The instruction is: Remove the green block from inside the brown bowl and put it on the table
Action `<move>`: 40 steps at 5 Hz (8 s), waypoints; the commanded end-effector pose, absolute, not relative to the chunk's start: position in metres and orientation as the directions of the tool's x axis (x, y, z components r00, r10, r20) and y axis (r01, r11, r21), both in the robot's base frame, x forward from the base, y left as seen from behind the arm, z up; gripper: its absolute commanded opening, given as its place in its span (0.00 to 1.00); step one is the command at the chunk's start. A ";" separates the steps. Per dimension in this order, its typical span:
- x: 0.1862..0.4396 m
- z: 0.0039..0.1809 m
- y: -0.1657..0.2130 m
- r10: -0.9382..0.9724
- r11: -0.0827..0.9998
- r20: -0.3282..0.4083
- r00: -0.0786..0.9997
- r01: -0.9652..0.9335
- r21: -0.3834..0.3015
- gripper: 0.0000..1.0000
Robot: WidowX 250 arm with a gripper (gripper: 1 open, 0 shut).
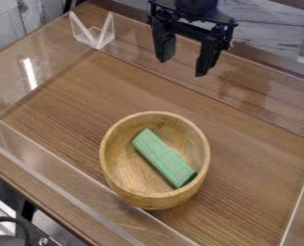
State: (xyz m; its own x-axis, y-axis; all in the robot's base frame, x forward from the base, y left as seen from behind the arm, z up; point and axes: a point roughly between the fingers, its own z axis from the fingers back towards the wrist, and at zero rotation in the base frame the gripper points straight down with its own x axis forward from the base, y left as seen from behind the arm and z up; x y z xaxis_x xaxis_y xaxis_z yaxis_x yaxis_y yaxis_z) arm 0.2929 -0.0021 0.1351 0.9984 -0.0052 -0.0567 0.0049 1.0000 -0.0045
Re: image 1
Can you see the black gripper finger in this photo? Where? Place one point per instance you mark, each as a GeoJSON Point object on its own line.
{"type": "Point", "coordinates": [209, 55]}
{"type": "Point", "coordinates": [163, 39]}

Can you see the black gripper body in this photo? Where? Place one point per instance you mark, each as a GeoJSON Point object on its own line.
{"type": "Point", "coordinates": [195, 19]}

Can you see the green rectangular block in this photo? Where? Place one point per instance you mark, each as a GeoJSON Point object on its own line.
{"type": "Point", "coordinates": [167, 162]}

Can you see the brown wooden bowl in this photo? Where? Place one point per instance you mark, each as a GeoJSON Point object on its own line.
{"type": "Point", "coordinates": [133, 178]}

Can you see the clear acrylic corner bracket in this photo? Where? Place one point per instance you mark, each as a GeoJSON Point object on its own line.
{"type": "Point", "coordinates": [94, 37]}

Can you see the clear acrylic front wall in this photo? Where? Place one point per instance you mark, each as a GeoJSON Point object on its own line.
{"type": "Point", "coordinates": [74, 199]}

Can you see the black table leg bracket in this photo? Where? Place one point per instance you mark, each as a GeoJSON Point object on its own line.
{"type": "Point", "coordinates": [38, 238]}

